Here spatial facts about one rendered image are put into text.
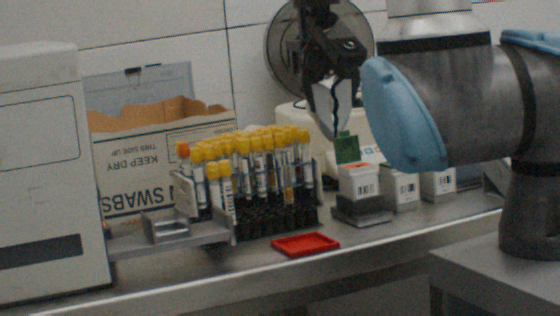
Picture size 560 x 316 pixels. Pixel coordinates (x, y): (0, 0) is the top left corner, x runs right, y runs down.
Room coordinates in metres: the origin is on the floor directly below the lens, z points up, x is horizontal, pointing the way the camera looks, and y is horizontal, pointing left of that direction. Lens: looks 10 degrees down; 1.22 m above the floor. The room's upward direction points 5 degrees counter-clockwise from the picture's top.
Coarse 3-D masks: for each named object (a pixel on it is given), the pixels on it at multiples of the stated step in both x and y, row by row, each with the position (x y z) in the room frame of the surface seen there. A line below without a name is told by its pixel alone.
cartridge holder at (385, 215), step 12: (336, 204) 1.24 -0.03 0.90; (348, 204) 1.20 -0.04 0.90; (360, 204) 1.19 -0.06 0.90; (372, 204) 1.20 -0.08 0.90; (384, 204) 1.21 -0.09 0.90; (336, 216) 1.24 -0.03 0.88; (348, 216) 1.20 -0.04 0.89; (360, 216) 1.18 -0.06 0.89; (372, 216) 1.18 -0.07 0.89; (384, 216) 1.19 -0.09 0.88
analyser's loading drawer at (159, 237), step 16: (176, 208) 1.10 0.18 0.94; (144, 224) 1.08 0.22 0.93; (160, 224) 1.10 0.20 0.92; (176, 224) 1.11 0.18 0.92; (192, 224) 1.12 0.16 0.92; (208, 224) 1.12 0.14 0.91; (224, 224) 1.09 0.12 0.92; (112, 240) 1.07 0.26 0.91; (128, 240) 1.07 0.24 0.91; (144, 240) 1.06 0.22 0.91; (160, 240) 1.05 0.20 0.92; (176, 240) 1.05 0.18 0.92; (192, 240) 1.06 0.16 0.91; (208, 240) 1.07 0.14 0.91; (224, 240) 1.08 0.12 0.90; (112, 256) 1.01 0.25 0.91; (128, 256) 1.03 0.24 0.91
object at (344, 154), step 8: (344, 136) 1.25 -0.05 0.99; (352, 136) 1.25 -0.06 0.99; (336, 144) 1.24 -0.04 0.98; (344, 144) 1.25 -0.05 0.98; (352, 144) 1.25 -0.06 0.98; (336, 152) 1.24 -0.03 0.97; (344, 152) 1.25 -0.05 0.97; (352, 152) 1.25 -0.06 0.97; (336, 160) 1.24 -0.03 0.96; (344, 160) 1.24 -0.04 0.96; (352, 160) 1.25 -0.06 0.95; (360, 160) 1.25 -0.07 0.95
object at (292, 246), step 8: (312, 232) 1.15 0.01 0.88; (272, 240) 1.13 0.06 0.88; (280, 240) 1.13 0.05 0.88; (288, 240) 1.13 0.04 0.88; (296, 240) 1.14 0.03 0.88; (304, 240) 1.14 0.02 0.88; (312, 240) 1.13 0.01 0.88; (320, 240) 1.13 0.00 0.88; (328, 240) 1.11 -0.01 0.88; (336, 240) 1.10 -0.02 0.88; (280, 248) 1.10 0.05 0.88; (288, 248) 1.10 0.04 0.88; (296, 248) 1.10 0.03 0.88; (304, 248) 1.10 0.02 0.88; (312, 248) 1.08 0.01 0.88; (320, 248) 1.08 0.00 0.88; (328, 248) 1.09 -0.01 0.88; (336, 248) 1.09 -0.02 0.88; (288, 256) 1.07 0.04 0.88; (296, 256) 1.07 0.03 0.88
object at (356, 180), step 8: (344, 168) 1.22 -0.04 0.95; (352, 168) 1.21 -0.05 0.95; (360, 168) 1.21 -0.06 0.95; (368, 168) 1.21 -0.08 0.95; (344, 176) 1.22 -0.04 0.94; (352, 176) 1.20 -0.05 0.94; (360, 176) 1.20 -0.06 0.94; (368, 176) 1.20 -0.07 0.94; (376, 176) 1.21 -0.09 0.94; (344, 184) 1.22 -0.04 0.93; (352, 184) 1.20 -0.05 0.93; (360, 184) 1.20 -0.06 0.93; (368, 184) 1.20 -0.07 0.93; (376, 184) 1.21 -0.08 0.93; (344, 192) 1.22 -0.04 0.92; (352, 192) 1.20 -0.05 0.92; (360, 192) 1.20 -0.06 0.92; (368, 192) 1.20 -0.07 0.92; (376, 192) 1.21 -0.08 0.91
